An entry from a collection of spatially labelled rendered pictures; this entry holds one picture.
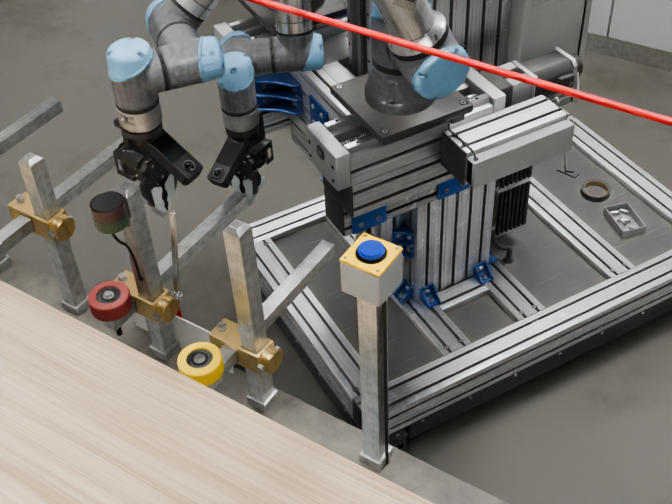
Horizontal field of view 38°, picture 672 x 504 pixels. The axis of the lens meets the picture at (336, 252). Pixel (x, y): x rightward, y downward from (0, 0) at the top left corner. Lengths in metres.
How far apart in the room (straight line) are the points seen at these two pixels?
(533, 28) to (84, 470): 1.41
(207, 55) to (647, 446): 1.68
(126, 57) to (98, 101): 2.46
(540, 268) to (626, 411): 0.47
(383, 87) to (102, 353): 0.77
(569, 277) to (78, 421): 1.63
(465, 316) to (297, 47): 1.03
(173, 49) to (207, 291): 1.57
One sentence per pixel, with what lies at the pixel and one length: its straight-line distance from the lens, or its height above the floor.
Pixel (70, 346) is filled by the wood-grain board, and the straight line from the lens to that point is 1.83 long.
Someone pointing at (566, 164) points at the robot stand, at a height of 0.21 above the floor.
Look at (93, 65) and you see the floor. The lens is 4.35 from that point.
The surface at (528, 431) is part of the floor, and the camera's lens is 2.77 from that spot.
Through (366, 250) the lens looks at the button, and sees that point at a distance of 1.43.
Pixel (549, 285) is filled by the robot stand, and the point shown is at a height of 0.21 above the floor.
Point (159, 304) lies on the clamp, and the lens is 1.91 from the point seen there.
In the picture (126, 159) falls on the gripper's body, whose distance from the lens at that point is 1.79.
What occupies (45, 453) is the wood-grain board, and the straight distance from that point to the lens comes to 1.69.
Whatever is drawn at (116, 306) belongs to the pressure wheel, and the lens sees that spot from 1.87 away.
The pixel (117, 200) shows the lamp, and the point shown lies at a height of 1.14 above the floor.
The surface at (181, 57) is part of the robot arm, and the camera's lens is 1.68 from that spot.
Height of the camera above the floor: 2.21
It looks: 43 degrees down
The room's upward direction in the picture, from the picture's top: 3 degrees counter-clockwise
